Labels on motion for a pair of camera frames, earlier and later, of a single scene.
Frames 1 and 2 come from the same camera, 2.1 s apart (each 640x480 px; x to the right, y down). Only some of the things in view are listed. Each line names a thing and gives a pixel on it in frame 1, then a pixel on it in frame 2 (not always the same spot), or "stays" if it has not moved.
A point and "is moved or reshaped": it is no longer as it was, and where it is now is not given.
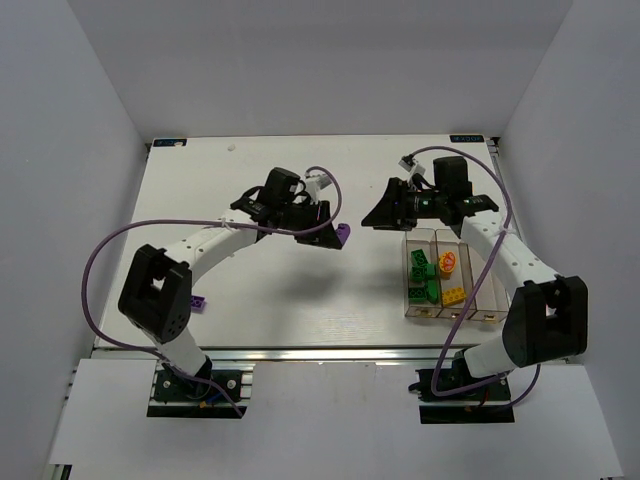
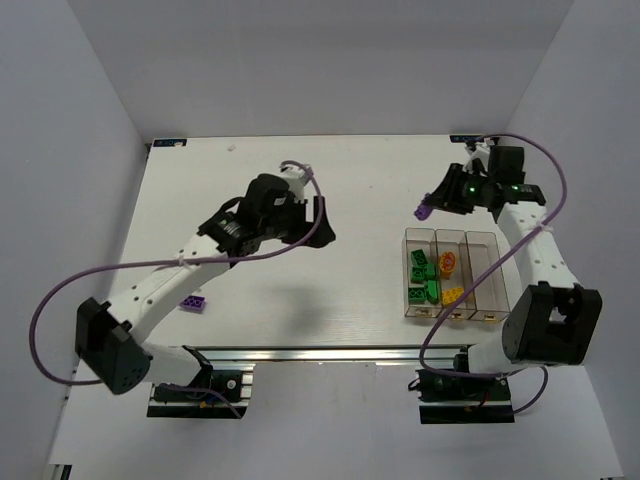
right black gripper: [400, 204] → [451, 187]
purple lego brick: [198, 304] stays
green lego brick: [417, 274] stays
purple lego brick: [342, 232] is moved or reshaped
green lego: [432, 291] stays
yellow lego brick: [453, 296] stays
